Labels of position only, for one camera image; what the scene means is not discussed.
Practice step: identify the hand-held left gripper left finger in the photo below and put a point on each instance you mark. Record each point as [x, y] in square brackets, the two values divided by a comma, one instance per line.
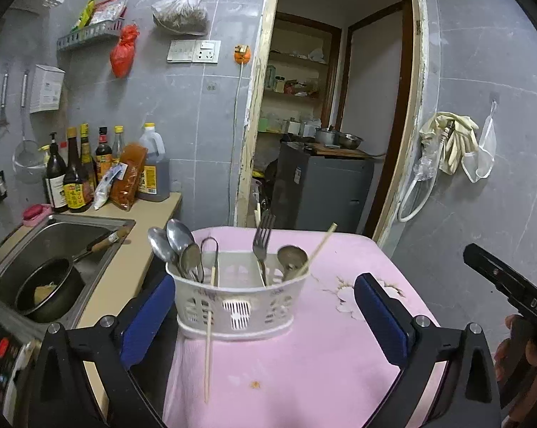
[146, 325]

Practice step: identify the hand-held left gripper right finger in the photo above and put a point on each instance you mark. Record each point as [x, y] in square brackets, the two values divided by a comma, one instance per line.
[382, 321]

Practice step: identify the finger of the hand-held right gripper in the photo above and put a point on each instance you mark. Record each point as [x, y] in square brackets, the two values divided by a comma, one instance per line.
[491, 267]

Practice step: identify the wooden chopstick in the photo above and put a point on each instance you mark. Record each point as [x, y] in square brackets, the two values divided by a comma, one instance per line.
[207, 365]
[322, 244]

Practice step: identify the white plastic utensil holder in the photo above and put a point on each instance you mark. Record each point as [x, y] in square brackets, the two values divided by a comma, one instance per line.
[250, 312]

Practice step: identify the round bowl steel spoon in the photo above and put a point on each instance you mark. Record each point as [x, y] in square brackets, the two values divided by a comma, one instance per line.
[291, 257]

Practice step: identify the pink floral tablecloth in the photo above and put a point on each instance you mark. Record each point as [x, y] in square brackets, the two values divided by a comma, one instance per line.
[304, 379]

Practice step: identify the beige kitchen countertop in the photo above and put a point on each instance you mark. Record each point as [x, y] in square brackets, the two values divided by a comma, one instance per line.
[148, 227]

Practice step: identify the black frying pan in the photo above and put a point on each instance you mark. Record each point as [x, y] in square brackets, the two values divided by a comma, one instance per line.
[50, 290]

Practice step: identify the steel kitchen sink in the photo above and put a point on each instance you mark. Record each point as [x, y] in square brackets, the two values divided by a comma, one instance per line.
[72, 236]

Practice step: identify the clear plastic wrap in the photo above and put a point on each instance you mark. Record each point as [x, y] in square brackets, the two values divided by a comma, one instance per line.
[425, 167]

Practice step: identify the cream rubber gloves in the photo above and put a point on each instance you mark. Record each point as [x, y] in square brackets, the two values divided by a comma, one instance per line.
[451, 142]

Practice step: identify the grey cabinet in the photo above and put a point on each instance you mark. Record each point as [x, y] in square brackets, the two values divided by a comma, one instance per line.
[326, 191]

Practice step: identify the white blue packet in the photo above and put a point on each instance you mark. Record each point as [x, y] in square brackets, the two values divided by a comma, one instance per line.
[108, 187]

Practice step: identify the orange seasoning packet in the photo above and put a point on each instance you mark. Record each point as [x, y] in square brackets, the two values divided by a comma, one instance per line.
[128, 178]

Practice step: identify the black induction cooker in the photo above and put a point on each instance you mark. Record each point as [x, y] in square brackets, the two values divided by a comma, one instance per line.
[1, 361]

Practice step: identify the yellow label soy sauce bottle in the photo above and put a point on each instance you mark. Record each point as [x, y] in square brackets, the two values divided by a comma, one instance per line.
[77, 187]

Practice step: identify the pink soap dish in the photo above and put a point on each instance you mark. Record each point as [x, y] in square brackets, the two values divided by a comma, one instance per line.
[36, 215]

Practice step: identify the dark liquid plastic jug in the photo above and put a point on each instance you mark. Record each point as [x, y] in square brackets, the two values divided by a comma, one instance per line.
[154, 165]

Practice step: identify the brown wooden board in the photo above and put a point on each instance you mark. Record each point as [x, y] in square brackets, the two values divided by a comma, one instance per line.
[348, 151]

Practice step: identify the dark pump bottle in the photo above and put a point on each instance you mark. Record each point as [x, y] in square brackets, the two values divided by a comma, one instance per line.
[55, 178]

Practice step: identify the red label dark sauce bottle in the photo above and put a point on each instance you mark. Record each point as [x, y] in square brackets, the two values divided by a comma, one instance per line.
[102, 151]

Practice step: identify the steel mixing bowl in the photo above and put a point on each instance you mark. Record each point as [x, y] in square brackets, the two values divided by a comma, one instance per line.
[350, 141]

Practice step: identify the yellow cap dark sauce bottle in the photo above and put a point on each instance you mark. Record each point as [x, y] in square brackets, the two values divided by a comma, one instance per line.
[88, 151]

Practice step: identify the small yellow cap bottle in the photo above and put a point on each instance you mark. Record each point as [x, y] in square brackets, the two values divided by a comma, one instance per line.
[118, 140]

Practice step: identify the small steel pot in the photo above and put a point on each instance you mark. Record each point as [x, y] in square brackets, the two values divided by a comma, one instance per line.
[326, 136]

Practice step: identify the metal mesh strainer ladle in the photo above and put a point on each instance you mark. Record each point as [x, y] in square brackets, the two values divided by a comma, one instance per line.
[28, 158]

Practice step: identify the wooden storage shelf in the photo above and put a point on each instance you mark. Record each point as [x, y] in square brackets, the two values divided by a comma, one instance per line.
[295, 93]

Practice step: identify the white paper box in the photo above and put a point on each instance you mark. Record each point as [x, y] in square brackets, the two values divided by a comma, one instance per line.
[47, 89]

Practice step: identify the red plastic bag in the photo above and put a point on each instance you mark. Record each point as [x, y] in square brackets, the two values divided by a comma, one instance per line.
[125, 53]

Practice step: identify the clear bag of dried herbs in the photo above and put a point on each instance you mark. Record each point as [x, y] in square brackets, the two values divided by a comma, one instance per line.
[181, 15]

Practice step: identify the red seasoning packets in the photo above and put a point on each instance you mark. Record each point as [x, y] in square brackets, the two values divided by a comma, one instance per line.
[110, 11]

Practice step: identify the yellow green seasoning packet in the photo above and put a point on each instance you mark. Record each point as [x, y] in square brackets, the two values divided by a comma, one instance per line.
[85, 13]

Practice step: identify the wooden door frame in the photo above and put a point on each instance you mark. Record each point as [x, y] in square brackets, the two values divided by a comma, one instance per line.
[417, 76]

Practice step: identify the white wall switch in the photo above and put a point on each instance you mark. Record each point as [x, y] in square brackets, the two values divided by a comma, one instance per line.
[181, 51]

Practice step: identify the white wall socket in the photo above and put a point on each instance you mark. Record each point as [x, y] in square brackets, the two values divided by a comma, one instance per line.
[207, 51]

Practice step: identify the orange wall plug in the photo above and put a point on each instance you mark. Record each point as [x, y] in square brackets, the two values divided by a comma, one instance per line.
[242, 54]

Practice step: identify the grey corner wall shelf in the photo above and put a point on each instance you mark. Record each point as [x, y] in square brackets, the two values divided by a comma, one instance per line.
[90, 35]

